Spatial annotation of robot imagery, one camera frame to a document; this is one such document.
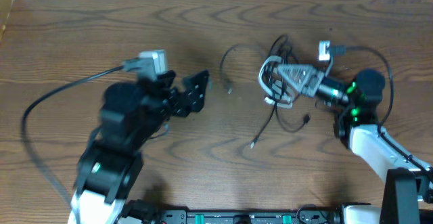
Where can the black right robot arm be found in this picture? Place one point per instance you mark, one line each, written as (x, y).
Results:
(407, 179)

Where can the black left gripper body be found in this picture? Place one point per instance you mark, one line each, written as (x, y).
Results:
(174, 93)

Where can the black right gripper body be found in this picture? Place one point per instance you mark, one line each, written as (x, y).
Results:
(314, 82)

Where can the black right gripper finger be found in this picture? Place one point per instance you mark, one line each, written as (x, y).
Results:
(297, 83)
(296, 72)

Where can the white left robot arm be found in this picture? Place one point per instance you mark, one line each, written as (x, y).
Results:
(130, 115)

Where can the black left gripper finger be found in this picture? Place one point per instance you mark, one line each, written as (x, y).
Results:
(196, 100)
(197, 82)

